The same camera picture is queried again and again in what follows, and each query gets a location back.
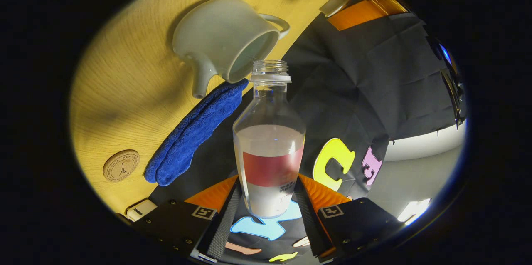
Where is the black backdrop cloth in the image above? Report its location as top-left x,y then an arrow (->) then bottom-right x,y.
150,0 -> 466,263

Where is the round wooden coaster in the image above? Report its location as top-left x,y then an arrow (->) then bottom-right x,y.
103,149 -> 140,182

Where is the white ceramic teacup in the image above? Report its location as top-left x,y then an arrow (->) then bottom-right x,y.
172,0 -> 291,99

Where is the white teacup lid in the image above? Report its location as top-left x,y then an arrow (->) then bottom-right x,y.
319,0 -> 352,18

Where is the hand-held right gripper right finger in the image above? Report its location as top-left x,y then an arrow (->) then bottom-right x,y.
294,173 -> 404,262

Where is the white toaster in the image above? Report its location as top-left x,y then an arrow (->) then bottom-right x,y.
126,199 -> 158,222

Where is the clear plastic water bottle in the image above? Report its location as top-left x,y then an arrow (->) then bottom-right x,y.
233,59 -> 306,219

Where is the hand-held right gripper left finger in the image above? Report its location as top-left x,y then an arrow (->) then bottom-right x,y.
135,175 -> 243,260

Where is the blue folded towel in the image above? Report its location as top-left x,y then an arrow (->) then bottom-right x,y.
144,79 -> 249,186

